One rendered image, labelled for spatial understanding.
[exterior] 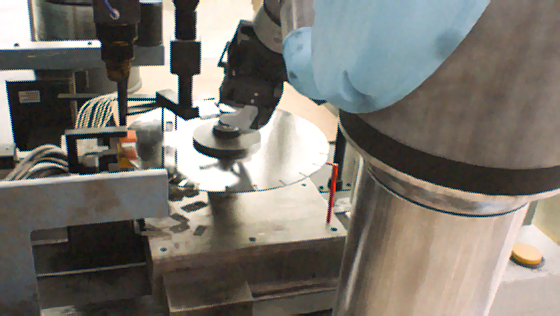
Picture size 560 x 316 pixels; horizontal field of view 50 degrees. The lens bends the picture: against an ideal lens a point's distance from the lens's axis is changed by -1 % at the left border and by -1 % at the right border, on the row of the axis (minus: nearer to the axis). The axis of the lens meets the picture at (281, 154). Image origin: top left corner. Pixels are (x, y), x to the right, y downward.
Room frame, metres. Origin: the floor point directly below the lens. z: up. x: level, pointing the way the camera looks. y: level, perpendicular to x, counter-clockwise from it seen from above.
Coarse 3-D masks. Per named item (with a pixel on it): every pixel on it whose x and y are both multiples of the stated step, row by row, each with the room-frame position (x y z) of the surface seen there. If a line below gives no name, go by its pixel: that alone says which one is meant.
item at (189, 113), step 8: (184, 80) 0.81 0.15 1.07; (192, 80) 0.82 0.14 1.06; (184, 88) 0.81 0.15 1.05; (192, 88) 0.82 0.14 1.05; (160, 96) 0.85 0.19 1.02; (168, 96) 0.84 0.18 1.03; (176, 96) 0.84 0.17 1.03; (184, 96) 0.81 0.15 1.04; (192, 96) 0.82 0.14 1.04; (160, 104) 0.85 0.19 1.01; (168, 104) 0.83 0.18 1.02; (176, 104) 0.81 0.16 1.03; (184, 104) 0.81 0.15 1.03; (192, 104) 0.82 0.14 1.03; (176, 112) 0.81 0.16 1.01; (184, 112) 0.80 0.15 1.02; (192, 112) 0.80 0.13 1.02; (176, 120) 0.84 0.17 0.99; (184, 120) 0.80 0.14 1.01; (176, 128) 0.84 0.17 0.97
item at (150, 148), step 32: (128, 128) 0.88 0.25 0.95; (160, 128) 0.89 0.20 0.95; (192, 128) 0.90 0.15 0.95; (288, 128) 0.93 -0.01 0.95; (128, 160) 0.77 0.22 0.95; (160, 160) 0.78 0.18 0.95; (192, 160) 0.79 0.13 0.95; (224, 160) 0.79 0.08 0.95; (256, 160) 0.80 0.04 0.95; (288, 160) 0.81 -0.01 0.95; (320, 160) 0.82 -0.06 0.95; (224, 192) 0.70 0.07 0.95
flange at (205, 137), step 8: (200, 128) 0.88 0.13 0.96; (208, 128) 0.88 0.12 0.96; (216, 128) 0.85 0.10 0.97; (224, 128) 0.85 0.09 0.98; (232, 128) 0.86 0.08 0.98; (192, 136) 0.85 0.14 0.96; (200, 136) 0.85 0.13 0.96; (208, 136) 0.85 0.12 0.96; (216, 136) 0.85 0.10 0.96; (224, 136) 0.85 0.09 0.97; (232, 136) 0.85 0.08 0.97; (240, 136) 0.86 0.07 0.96; (248, 136) 0.86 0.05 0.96; (256, 136) 0.87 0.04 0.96; (200, 144) 0.83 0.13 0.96; (208, 144) 0.82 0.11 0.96; (216, 144) 0.83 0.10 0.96; (224, 144) 0.83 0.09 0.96; (232, 144) 0.83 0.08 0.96; (240, 144) 0.83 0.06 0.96; (248, 144) 0.84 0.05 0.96; (256, 144) 0.84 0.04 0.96; (216, 152) 0.81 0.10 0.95; (224, 152) 0.81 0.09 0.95; (232, 152) 0.82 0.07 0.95; (240, 152) 0.82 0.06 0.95
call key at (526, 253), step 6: (516, 246) 0.69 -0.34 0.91; (522, 246) 0.69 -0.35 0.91; (528, 246) 0.70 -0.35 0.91; (516, 252) 0.68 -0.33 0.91; (522, 252) 0.68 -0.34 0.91; (528, 252) 0.68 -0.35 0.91; (534, 252) 0.68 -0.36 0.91; (540, 252) 0.68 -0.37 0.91; (516, 258) 0.67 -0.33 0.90; (522, 258) 0.67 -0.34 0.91; (528, 258) 0.67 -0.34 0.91; (534, 258) 0.67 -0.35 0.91; (540, 258) 0.67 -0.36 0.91
